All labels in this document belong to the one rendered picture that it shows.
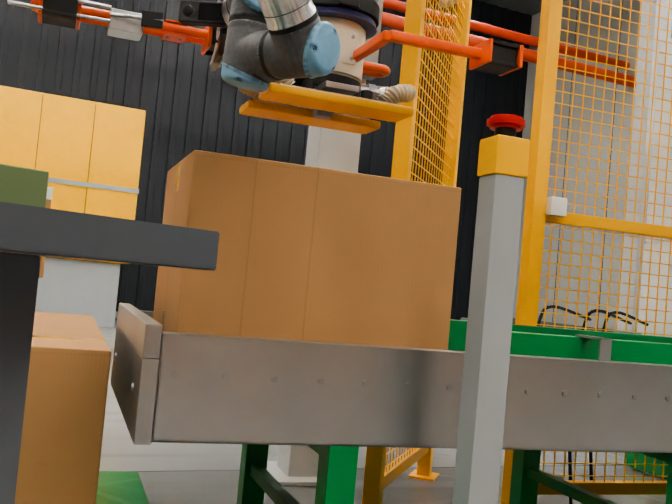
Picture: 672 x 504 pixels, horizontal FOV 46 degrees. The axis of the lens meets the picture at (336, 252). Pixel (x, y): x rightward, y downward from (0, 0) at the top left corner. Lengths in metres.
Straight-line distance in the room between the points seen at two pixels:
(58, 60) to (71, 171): 3.76
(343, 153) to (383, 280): 1.25
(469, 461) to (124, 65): 11.57
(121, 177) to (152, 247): 8.36
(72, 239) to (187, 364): 0.74
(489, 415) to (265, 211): 0.60
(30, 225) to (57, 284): 8.35
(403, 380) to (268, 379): 0.27
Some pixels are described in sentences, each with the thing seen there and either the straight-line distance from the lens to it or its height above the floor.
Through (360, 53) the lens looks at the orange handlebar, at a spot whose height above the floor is 1.22.
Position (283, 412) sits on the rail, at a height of 0.46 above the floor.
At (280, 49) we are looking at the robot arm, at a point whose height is 1.10.
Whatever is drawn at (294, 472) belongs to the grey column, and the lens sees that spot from 2.90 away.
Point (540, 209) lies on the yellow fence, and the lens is 2.58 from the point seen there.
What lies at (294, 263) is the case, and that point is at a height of 0.74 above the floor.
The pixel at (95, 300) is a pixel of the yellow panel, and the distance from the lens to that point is 9.10.
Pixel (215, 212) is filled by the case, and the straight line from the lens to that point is 1.58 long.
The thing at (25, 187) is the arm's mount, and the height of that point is 0.78.
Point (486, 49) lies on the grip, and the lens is 1.76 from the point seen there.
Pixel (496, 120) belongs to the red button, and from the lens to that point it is 1.45.
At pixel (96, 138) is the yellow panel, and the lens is 9.12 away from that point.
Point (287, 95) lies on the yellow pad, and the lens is 1.72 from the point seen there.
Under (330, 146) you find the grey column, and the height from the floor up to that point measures 1.20.
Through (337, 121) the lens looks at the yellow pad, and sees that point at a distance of 1.94.
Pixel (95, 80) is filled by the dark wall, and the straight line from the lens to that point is 12.54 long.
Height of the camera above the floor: 0.71
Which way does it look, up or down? 2 degrees up
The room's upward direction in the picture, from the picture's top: 5 degrees clockwise
